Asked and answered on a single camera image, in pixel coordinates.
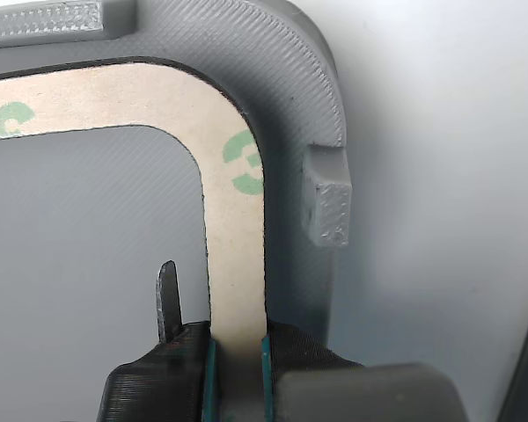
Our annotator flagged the beige rectangular frame green print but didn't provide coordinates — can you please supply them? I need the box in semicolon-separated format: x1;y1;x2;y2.
0;55;268;422

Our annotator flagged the grey 3D-printed holder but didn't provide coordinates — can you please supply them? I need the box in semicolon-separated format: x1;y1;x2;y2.
0;0;353;422

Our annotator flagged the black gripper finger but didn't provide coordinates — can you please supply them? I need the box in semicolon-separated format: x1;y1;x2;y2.
260;319;466;422
97;259;222;422

